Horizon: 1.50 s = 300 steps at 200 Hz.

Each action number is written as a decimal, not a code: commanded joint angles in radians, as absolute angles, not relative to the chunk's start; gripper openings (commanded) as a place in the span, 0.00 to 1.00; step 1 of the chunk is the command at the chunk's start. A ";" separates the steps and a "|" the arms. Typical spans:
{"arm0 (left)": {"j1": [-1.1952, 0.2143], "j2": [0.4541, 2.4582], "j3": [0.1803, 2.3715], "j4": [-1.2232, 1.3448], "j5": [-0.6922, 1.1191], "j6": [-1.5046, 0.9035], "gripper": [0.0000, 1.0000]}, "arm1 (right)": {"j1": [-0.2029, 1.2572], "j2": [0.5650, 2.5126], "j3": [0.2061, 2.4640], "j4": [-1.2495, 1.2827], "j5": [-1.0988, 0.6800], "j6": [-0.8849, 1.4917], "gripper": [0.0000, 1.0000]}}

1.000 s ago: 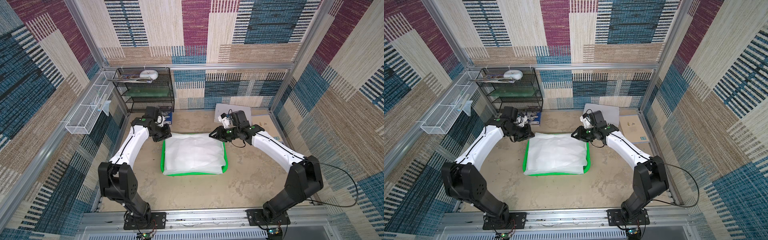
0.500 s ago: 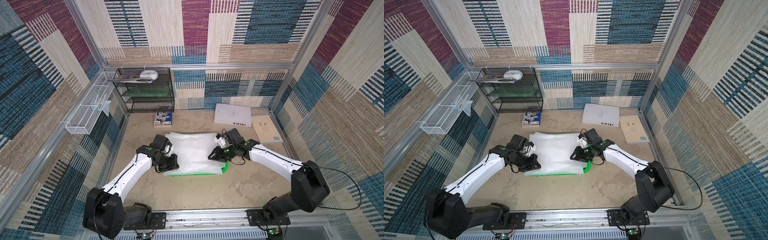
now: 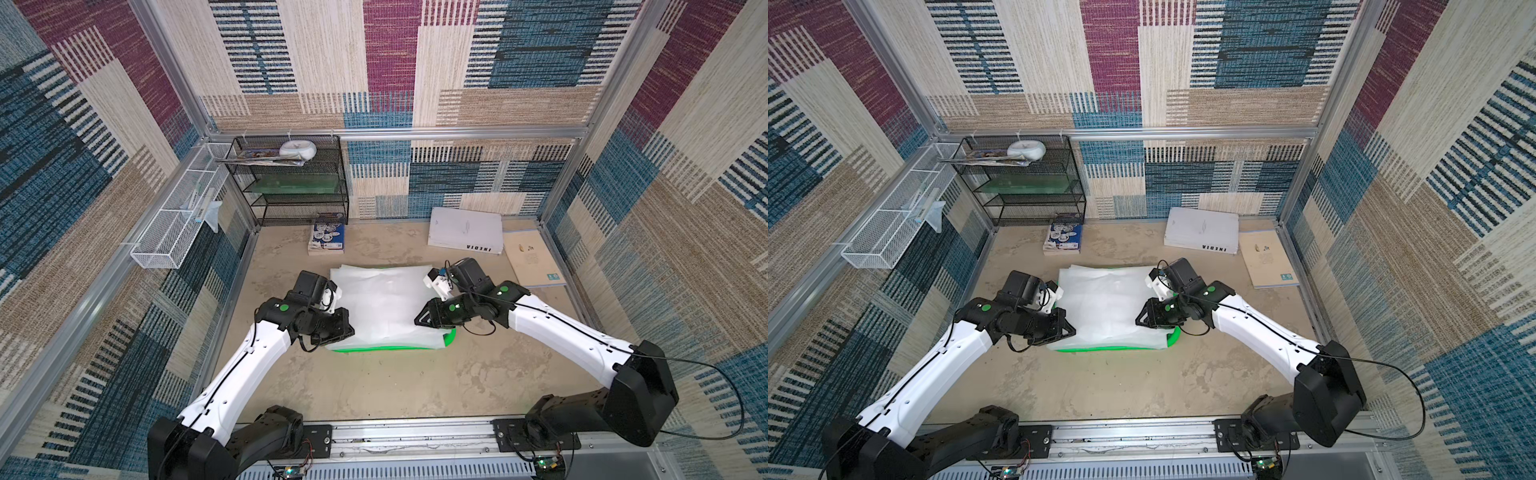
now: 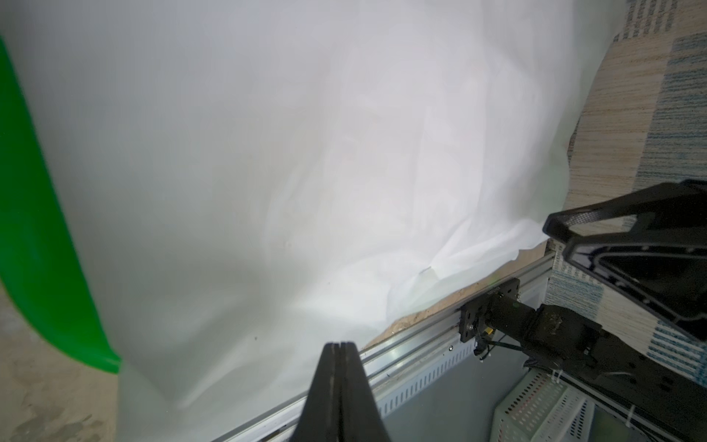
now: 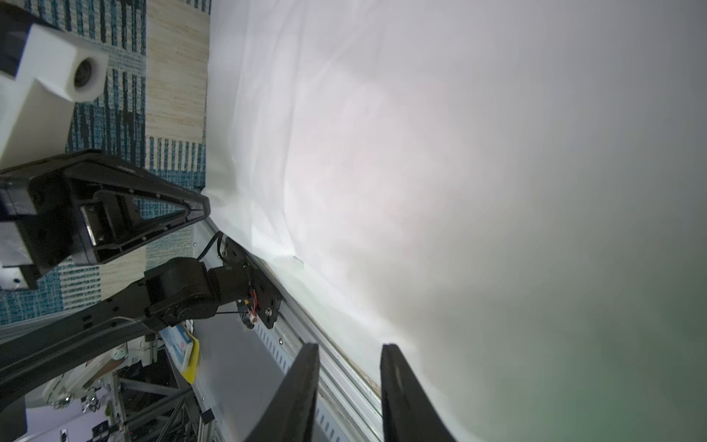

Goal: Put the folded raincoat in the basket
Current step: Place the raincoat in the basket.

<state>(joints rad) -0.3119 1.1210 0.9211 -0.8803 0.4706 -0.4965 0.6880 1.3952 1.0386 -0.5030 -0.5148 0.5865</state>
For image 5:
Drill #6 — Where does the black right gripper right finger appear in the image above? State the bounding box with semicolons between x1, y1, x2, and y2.
380;344;455;442

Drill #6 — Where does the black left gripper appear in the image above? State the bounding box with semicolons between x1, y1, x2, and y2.
1;150;210;290

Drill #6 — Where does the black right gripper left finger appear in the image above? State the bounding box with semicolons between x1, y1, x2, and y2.
246;343;320;442

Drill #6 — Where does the white raincoat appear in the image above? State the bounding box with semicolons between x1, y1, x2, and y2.
206;1;706;441

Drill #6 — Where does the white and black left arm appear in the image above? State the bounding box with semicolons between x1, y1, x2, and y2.
1;150;249;406

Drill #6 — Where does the blue and yellow box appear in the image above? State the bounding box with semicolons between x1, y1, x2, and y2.
159;323;201;384

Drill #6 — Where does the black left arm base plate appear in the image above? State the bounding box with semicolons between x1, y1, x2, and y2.
221;238;283;330

